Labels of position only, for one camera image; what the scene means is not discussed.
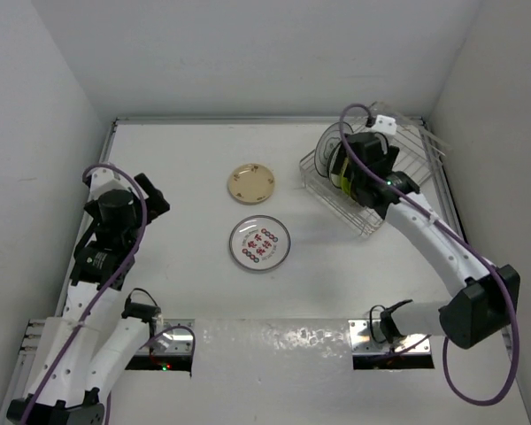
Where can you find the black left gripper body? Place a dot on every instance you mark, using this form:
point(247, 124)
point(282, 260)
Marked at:
point(154, 204)

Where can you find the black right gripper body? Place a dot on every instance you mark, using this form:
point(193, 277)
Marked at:
point(390, 154)

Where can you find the small beige patterned plate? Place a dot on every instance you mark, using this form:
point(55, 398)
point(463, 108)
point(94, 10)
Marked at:
point(251, 184)

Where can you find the white plate red characters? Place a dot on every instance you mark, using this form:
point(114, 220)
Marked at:
point(259, 243)

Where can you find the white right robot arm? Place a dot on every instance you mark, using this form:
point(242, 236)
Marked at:
point(483, 297)

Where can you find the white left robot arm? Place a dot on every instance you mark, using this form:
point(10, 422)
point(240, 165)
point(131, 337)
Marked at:
point(71, 380)

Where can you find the white plate orange sunburst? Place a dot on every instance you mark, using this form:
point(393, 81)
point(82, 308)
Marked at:
point(332, 166)

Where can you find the lime green plate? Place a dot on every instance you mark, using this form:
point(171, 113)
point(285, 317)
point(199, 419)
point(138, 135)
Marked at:
point(344, 176)

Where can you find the metal wire dish rack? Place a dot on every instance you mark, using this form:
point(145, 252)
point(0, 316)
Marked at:
point(421, 156)

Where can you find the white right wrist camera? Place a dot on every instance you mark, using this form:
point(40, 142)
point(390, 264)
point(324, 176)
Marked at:
point(382, 124)

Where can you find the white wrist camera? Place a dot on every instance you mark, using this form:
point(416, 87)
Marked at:
point(382, 124)
point(103, 180)

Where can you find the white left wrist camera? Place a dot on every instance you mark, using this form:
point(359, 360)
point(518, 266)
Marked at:
point(103, 180)

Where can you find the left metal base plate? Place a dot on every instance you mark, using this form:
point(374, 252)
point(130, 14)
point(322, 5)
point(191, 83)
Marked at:
point(173, 337)

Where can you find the metal base plate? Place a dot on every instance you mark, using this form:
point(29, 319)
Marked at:
point(173, 337)
point(365, 340)

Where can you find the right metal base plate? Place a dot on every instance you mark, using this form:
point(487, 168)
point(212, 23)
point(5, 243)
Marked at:
point(365, 340)

